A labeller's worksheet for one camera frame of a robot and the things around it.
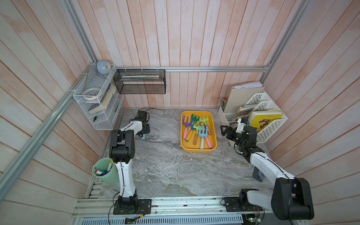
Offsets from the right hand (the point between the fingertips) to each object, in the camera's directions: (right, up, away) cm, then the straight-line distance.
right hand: (225, 127), depth 87 cm
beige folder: (+12, +22, +6) cm, 25 cm away
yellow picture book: (+18, +5, -5) cm, 20 cm away
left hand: (-56, -4, +18) cm, 59 cm away
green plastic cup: (-72, -25, -8) cm, 77 cm away
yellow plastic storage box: (-23, -14, +8) cm, 28 cm away
